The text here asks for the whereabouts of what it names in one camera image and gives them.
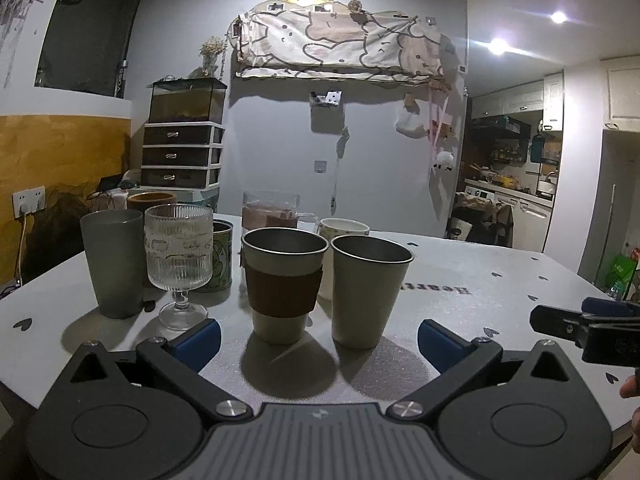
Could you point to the white plastic drawer unit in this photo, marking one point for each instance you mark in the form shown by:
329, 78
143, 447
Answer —
180, 156

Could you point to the plain beige cup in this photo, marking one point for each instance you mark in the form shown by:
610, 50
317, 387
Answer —
365, 300

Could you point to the white upper kitchen cabinet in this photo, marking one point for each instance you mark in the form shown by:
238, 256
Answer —
507, 100

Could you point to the white plush toy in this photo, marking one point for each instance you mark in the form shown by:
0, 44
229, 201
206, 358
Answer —
444, 161

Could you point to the dark window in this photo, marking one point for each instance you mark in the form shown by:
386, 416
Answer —
87, 30

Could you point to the green bag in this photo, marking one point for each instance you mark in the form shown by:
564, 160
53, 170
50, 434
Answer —
619, 272

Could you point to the white printed mug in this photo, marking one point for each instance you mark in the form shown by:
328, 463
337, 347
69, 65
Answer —
345, 227

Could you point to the white wall socket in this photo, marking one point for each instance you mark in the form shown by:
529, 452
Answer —
29, 202

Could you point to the printed blanket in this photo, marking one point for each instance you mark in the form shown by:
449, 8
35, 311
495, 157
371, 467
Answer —
340, 40

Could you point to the brown round bowl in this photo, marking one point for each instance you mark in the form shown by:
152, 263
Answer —
150, 199

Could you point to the white tall cabinet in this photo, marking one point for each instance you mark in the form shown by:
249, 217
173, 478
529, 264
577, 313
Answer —
622, 92

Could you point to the dark bag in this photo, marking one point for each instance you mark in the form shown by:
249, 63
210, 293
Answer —
480, 227

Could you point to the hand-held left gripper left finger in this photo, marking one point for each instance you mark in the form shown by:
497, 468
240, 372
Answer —
197, 344

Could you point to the white hanging bag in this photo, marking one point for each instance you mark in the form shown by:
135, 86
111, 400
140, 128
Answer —
411, 121

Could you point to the ribbed glass goblet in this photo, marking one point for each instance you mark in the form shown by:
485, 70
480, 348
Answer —
177, 255

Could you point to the green printed tin can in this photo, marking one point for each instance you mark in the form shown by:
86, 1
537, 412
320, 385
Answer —
221, 260

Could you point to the spice rack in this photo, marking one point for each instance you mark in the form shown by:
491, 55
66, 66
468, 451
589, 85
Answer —
510, 152

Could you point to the glass pitcher with brown drink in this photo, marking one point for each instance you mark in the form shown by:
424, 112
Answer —
270, 210

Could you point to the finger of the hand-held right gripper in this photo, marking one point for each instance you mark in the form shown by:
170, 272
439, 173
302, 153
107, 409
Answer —
607, 306
600, 340

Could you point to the glass fish tank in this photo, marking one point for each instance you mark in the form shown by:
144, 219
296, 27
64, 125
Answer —
185, 102

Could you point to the white washing machine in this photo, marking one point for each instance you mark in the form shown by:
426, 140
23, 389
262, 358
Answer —
482, 196

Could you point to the white lower kitchen cabinet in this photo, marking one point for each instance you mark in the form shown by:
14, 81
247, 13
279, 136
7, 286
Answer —
531, 222

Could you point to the pink hanging sticks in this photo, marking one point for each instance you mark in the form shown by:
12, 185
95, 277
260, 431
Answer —
436, 120

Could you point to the ceiling spot light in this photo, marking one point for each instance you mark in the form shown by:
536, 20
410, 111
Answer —
496, 46
558, 16

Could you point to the white kitchen cabinet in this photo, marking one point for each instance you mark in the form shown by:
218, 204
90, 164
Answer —
531, 222
507, 100

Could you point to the grey plastic cup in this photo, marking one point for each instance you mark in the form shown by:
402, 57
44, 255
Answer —
112, 265

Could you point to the dried flower bunch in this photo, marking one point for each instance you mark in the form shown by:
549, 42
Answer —
212, 52

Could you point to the macrame wall hanging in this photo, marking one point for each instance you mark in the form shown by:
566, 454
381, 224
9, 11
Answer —
22, 5

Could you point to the metal wall holder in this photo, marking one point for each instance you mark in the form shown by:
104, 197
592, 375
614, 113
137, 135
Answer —
326, 97

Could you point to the person's right hand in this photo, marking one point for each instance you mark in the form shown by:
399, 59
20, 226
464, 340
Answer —
632, 387

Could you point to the beige cup with brown sleeve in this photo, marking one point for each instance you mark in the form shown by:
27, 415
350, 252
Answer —
282, 290

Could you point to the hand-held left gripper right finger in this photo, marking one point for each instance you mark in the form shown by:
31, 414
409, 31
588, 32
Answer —
441, 347

